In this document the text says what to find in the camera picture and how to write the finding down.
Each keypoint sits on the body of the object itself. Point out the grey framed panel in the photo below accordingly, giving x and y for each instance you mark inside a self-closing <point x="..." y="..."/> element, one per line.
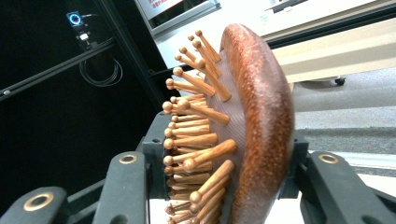
<point x="174" y="14"/>

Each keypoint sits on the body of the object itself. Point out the black frame post with brace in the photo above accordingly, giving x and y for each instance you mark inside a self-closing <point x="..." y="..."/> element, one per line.
<point x="134" y="49"/>

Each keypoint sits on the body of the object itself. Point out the black side frame bar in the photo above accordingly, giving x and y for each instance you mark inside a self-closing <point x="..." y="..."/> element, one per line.
<point x="53" y="72"/>

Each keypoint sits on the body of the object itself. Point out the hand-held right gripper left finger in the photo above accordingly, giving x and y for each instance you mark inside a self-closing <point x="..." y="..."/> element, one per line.
<point x="124" y="193"/>

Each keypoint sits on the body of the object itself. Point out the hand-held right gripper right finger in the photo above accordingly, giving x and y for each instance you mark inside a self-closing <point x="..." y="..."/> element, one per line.
<point x="330" y="189"/>

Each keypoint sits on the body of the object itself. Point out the light wooden desk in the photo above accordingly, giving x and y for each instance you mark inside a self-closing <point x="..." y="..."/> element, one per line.
<point x="342" y="53"/>

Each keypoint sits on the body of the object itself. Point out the white cabinet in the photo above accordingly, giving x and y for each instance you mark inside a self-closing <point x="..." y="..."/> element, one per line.
<point x="236" y="15"/>

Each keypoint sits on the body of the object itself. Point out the black caster wheel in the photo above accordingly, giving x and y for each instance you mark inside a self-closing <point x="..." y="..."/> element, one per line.
<point x="340" y="81"/>

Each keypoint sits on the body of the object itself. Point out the brown wooden hairbrush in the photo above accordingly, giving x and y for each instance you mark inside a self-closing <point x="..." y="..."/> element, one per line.
<point x="264" y="124"/>

